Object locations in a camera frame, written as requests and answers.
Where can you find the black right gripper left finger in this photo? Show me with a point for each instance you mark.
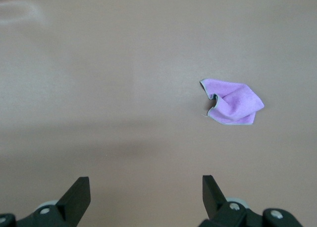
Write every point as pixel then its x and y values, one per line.
pixel 74 202

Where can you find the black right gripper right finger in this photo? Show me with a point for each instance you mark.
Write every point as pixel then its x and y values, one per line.
pixel 215 202

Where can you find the purple microfiber towel grey edge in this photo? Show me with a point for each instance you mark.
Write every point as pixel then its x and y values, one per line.
pixel 235 101

